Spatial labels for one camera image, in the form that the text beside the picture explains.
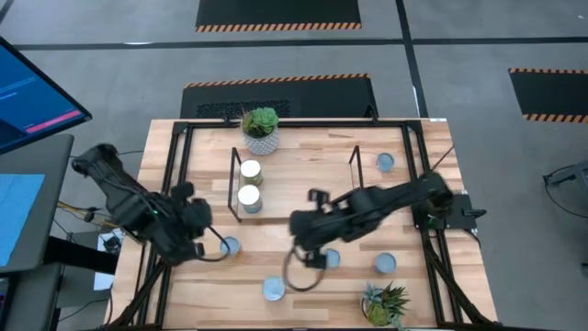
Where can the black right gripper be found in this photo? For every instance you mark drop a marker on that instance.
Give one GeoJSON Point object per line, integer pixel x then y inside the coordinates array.
{"type": "Point", "coordinates": [312, 227]}

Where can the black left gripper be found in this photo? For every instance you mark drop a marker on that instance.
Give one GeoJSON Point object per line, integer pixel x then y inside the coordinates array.
{"type": "Point", "coordinates": [188, 225]}

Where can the small tin can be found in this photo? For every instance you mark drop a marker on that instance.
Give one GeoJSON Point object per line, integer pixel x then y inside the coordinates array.
{"type": "Point", "coordinates": [334, 258]}
{"type": "Point", "coordinates": [385, 162]}

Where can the can with orange label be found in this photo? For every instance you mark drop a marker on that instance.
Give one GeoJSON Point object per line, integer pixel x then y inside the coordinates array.
{"type": "Point", "coordinates": [232, 247]}

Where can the tall can with blue label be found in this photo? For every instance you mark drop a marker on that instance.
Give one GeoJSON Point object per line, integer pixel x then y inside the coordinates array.
{"type": "Point", "coordinates": [249, 195]}

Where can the small can yellow green label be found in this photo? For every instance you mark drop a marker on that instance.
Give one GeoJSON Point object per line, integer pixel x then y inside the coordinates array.
{"type": "Point", "coordinates": [274, 288]}

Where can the small can with salmon print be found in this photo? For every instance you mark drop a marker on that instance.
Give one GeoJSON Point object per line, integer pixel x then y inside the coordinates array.
{"type": "Point", "coordinates": [385, 263]}

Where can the tall can with green label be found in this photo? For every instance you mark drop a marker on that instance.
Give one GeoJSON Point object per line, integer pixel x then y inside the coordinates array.
{"type": "Point", "coordinates": [251, 169]}

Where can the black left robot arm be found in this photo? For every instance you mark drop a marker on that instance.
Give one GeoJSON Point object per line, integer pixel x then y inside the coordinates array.
{"type": "Point", "coordinates": [128, 202]}

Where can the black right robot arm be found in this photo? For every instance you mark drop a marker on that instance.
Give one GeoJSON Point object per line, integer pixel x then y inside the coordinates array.
{"type": "Point", "coordinates": [390, 202]}

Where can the white box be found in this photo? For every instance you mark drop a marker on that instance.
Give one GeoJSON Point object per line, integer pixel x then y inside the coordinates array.
{"type": "Point", "coordinates": [103, 280]}

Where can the succulent in white patterned pot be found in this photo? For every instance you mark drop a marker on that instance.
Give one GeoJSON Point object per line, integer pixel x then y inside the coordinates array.
{"type": "Point", "coordinates": [260, 138]}

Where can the spiky plant in glass pot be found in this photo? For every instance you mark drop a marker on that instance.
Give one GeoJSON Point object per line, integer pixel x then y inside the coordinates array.
{"type": "Point", "coordinates": [381, 308]}

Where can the black desk beam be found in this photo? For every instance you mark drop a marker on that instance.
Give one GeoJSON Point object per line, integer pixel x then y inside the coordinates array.
{"type": "Point", "coordinates": [78, 255]}

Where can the black mat with hazard stripes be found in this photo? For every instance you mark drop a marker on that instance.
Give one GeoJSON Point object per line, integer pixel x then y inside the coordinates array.
{"type": "Point", "coordinates": [275, 11]}
{"type": "Point", "coordinates": [551, 94]}
{"type": "Point", "coordinates": [321, 99]}

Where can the grey desk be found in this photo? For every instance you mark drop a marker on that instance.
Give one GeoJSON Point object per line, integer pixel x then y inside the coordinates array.
{"type": "Point", "coordinates": [51, 239]}

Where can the blue sheet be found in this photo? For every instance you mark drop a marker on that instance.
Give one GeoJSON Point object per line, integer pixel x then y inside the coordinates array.
{"type": "Point", "coordinates": [18, 216]}

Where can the grey desk base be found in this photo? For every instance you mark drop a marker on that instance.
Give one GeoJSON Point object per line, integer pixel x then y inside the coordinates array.
{"type": "Point", "coordinates": [32, 299]}

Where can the monitor with blue screen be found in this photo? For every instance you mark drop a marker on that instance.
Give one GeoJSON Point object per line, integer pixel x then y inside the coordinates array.
{"type": "Point", "coordinates": [32, 101]}

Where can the black aluminium table frame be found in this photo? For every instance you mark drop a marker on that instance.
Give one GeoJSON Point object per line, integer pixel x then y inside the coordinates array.
{"type": "Point", "coordinates": [321, 123]}

